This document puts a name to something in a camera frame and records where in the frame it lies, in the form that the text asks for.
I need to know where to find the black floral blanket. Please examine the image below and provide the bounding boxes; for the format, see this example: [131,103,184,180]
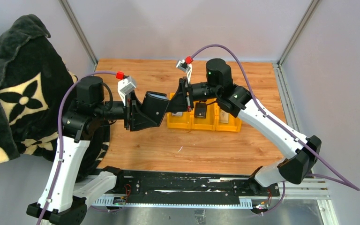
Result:
[0,14,111,184]

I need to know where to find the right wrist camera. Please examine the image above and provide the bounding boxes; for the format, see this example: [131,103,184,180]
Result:
[176,57,193,83]

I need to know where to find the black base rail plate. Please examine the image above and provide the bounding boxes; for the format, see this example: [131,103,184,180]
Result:
[107,170,280,206]

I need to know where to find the black leather card holder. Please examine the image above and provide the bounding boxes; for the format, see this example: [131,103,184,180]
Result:
[141,91,169,127]

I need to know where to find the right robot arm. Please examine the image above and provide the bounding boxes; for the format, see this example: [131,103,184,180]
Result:
[166,58,322,196]

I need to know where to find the yellow bin right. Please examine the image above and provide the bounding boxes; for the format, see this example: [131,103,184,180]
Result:
[214,104,242,132]

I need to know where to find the yellow bin left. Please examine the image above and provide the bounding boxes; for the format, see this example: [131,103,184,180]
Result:
[166,109,194,130]

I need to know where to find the yellow bin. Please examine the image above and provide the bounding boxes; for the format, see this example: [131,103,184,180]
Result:
[191,102,217,131]
[166,109,194,130]
[214,104,242,132]

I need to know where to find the yellow bin middle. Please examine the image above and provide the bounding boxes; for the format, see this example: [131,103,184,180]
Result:
[191,102,217,131]

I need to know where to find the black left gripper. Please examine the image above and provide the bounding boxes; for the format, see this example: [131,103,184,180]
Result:
[95,90,158,130]

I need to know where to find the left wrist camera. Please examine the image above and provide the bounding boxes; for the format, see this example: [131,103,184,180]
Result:
[117,76,137,104]

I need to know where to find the silver card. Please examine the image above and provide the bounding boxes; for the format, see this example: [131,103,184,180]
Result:
[171,112,183,117]

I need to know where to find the black VIP card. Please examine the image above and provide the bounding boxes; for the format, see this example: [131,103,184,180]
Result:
[194,102,207,119]

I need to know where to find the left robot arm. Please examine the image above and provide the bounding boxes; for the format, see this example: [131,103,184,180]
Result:
[26,72,170,225]

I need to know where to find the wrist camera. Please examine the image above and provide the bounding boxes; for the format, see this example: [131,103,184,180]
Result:
[176,57,193,83]
[117,76,137,104]

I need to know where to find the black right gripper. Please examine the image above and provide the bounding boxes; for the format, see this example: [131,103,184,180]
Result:
[164,77,220,113]

